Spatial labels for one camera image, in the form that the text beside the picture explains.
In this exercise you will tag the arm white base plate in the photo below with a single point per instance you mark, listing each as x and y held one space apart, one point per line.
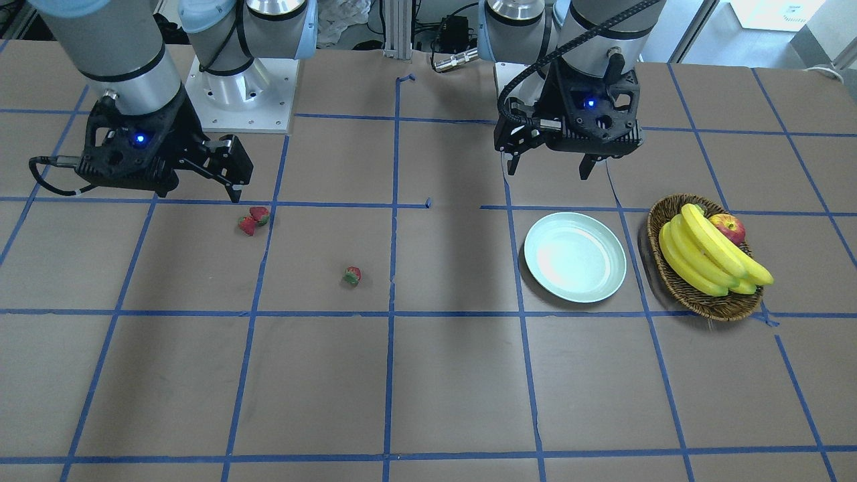
268 107
528 92

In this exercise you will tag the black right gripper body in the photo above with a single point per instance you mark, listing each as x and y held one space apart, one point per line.
183 127

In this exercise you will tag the pale green plate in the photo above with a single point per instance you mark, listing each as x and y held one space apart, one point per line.
575 257

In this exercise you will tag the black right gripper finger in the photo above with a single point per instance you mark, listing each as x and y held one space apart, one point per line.
227 175
230 147

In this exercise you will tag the yellow banana bunch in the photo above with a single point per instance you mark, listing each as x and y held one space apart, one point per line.
706 259

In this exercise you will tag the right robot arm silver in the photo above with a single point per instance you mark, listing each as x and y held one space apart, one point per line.
119 48

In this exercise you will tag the red strawberry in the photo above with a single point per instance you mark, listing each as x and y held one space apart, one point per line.
260 215
248 225
352 275

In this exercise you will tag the brown wicker basket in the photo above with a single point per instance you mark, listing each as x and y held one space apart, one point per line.
672 290

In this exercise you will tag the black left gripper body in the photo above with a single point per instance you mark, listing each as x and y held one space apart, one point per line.
550 100

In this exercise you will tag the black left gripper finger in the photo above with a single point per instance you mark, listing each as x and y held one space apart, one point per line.
587 165
511 162

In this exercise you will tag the aluminium frame post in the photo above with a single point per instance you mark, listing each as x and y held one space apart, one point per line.
397 25

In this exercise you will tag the red yellow apple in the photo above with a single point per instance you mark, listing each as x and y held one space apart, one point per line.
730 226

